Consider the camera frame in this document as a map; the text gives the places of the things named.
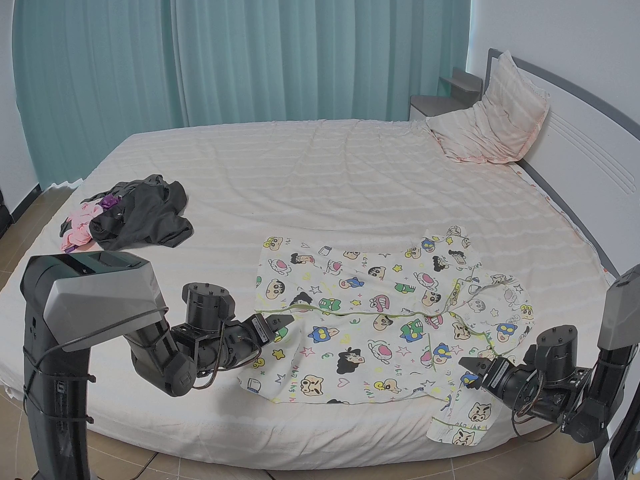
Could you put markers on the bed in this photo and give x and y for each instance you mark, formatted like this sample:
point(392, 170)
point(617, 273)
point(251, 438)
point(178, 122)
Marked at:
point(325, 178)

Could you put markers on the white printed pyjama top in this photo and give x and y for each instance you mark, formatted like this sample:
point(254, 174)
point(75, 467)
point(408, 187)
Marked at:
point(380, 318)

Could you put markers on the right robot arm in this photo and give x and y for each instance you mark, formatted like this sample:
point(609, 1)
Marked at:
point(557, 353)

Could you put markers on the grey white bedside table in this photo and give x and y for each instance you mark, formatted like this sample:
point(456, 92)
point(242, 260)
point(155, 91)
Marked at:
point(440, 103)

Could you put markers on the pile of clothes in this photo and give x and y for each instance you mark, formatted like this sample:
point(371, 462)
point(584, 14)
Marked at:
point(145, 218)

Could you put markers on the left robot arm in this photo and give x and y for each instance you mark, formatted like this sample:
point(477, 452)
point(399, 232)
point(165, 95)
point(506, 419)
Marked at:
point(100, 288)

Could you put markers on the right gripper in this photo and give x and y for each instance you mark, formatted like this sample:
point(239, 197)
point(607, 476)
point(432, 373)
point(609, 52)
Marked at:
point(507, 380)

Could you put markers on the cream striped pillow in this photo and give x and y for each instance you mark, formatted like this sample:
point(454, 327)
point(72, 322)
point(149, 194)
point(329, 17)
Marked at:
point(490, 118)

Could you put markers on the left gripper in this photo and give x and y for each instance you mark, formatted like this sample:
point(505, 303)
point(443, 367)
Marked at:
point(245, 340)

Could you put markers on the blue-green curtain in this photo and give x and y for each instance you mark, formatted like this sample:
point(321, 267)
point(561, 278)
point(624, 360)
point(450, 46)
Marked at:
point(325, 43)
point(100, 68)

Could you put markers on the black chest of drawers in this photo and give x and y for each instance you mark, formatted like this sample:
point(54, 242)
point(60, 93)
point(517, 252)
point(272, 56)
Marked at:
point(3, 213)

